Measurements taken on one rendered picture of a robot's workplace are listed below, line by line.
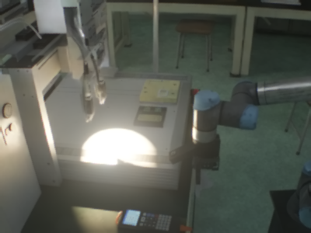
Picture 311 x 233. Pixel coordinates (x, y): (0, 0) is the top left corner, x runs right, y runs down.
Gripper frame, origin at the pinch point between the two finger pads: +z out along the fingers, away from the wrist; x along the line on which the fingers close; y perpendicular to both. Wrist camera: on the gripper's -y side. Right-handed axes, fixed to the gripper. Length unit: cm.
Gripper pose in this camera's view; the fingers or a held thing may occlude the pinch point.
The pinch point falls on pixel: (196, 184)
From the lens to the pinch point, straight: 124.8
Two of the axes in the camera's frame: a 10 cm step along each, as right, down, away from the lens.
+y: 10.0, -0.2, 0.0
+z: 0.1, 8.3, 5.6
